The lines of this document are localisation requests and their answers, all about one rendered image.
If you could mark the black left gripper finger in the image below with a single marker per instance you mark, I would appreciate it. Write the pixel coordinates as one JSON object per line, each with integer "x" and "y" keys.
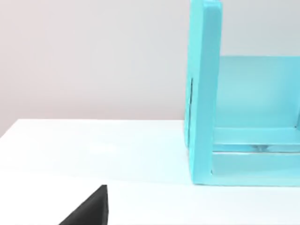
{"x": 93, "y": 208}

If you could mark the light blue rack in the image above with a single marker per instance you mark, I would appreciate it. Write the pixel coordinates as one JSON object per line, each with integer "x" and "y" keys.
{"x": 204, "y": 117}

